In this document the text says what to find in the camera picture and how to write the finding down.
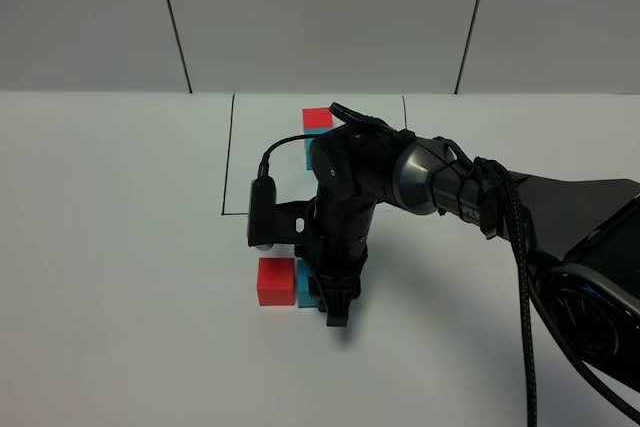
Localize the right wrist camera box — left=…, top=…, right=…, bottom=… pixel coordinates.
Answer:
left=247, top=176, right=312, bottom=250

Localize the blue template block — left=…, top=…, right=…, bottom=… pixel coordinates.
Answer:
left=304, top=127, right=332, bottom=171

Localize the black right camera cable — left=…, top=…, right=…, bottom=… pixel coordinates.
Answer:
left=257, top=101, right=640, bottom=427

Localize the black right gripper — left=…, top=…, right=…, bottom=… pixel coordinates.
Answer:
left=294, top=191, right=375, bottom=327

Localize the red template block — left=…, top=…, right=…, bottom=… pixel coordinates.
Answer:
left=302, top=107, right=334, bottom=131

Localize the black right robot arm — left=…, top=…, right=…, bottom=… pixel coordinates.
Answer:
left=295, top=115, right=639, bottom=389

